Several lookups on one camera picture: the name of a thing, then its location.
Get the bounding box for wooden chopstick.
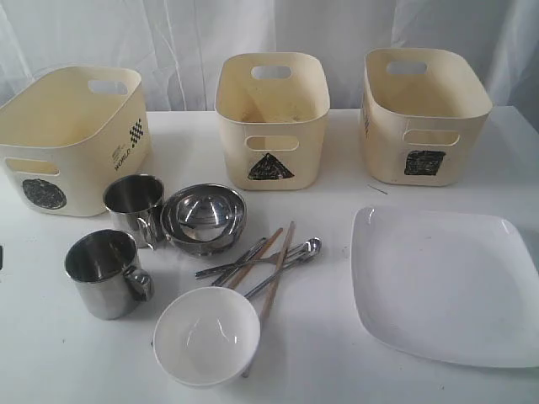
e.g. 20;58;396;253
227;227;283;290
259;221;296;327

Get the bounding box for steel fork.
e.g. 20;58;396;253
195;252;280;279

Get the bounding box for steel spoon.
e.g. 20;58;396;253
244;237;322;300

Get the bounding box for steel bowls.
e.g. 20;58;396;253
160;183;247;257

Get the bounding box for steel table knife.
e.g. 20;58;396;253
211;237;267;286

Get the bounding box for white ceramic bowl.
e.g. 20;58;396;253
152;287;261;389

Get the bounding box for cream bin with triangle mark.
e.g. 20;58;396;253
215;52;330;191

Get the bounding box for cream bin with square mark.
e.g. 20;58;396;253
360;48;494;187

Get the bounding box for white curtain backdrop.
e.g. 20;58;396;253
1;1;538;116

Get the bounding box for white square plate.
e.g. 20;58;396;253
350;206;538;369

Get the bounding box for cream bin with circle mark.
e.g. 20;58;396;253
1;66;152;217

